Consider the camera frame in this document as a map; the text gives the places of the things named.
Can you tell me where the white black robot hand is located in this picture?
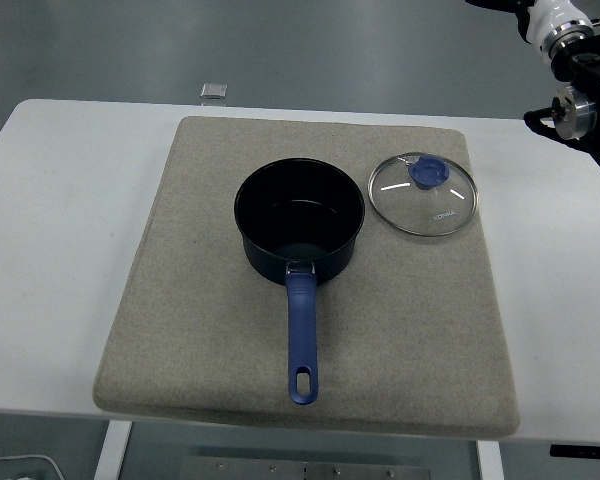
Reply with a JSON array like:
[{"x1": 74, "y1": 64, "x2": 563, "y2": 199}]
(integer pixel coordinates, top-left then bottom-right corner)
[{"x1": 464, "y1": 0, "x2": 592, "y2": 65}]

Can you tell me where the glass pot lid blue knob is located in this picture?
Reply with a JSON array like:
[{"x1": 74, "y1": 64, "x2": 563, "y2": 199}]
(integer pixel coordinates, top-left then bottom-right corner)
[{"x1": 367, "y1": 152, "x2": 480, "y2": 238}]

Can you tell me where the dark pot with blue handle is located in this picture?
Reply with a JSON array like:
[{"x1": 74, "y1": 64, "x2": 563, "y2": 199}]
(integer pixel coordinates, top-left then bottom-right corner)
[{"x1": 233, "y1": 158, "x2": 367, "y2": 405}]

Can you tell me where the black bar under table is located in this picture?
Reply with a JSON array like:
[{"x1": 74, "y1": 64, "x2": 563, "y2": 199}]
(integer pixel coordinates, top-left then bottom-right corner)
[{"x1": 549, "y1": 443, "x2": 600, "y2": 459}]

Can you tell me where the white table leg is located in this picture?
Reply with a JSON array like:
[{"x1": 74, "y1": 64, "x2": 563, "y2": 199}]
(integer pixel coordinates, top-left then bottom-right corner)
[
  {"x1": 93, "y1": 421, "x2": 134, "y2": 480},
  {"x1": 474, "y1": 439, "x2": 505, "y2": 480}
]

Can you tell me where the beige fabric mat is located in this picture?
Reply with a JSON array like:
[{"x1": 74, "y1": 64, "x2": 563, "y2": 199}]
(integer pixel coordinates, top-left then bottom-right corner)
[{"x1": 90, "y1": 115, "x2": 521, "y2": 437}]

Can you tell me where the grey metal plate with screws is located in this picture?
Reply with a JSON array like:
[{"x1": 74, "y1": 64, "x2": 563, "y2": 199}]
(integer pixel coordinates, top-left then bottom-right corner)
[{"x1": 179, "y1": 454, "x2": 431, "y2": 480}]

